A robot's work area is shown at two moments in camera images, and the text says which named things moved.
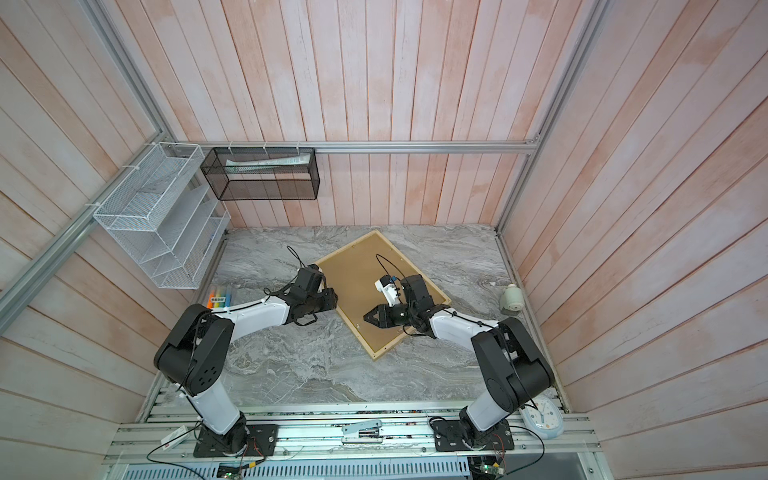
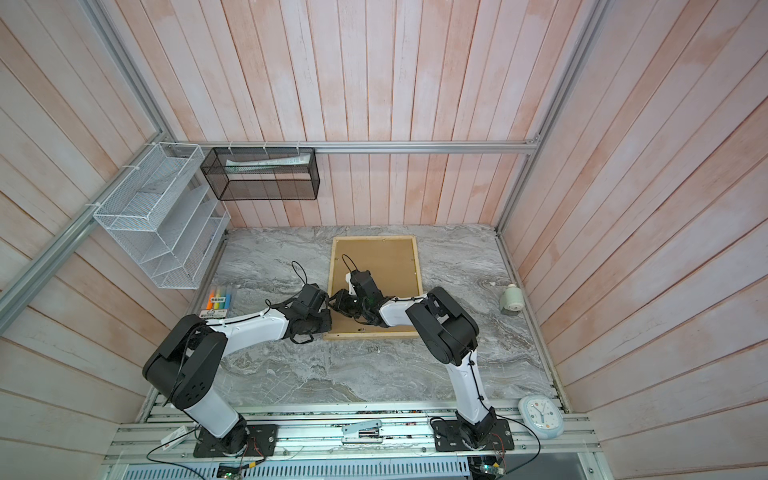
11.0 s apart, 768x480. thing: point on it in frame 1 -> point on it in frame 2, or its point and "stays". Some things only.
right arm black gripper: x=384 y=318 -> x=340 y=304
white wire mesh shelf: x=163 y=213 stays
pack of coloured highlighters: x=219 y=298 stays
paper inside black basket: x=246 y=165 stays
